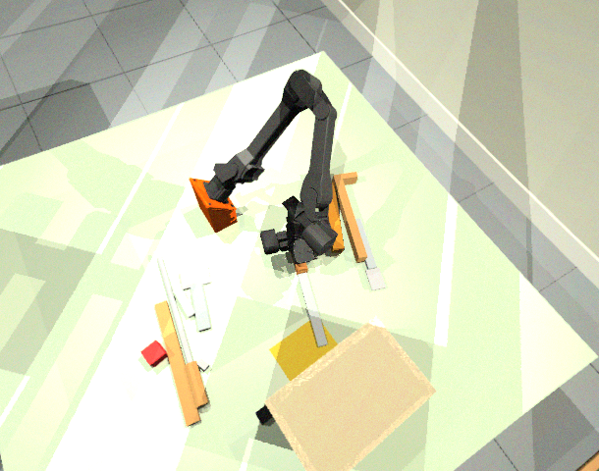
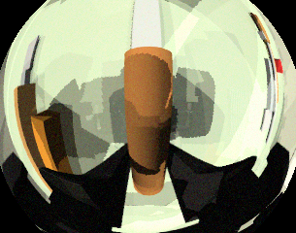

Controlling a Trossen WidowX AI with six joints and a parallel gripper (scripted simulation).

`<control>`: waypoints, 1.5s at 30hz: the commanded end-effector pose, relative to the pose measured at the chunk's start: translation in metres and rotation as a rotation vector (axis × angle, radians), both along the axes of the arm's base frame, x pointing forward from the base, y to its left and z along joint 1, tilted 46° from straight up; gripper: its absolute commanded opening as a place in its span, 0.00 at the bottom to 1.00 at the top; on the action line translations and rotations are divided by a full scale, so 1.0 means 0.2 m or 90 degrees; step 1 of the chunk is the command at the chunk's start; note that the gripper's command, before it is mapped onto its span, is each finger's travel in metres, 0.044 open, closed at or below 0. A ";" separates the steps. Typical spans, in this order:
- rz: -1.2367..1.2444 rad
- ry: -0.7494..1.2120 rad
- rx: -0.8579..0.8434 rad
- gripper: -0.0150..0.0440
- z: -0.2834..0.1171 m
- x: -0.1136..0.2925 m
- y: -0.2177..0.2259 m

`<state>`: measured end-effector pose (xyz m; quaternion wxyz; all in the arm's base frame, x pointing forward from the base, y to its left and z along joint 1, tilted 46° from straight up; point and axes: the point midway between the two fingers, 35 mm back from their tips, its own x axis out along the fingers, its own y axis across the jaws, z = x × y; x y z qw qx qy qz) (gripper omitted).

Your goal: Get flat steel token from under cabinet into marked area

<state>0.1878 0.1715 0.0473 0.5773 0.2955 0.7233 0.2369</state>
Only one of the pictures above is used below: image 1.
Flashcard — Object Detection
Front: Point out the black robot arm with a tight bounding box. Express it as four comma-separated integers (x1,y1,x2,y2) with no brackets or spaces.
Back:
203,69,338,264

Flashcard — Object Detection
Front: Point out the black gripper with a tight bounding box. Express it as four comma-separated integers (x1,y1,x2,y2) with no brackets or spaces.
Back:
260,225,302,255

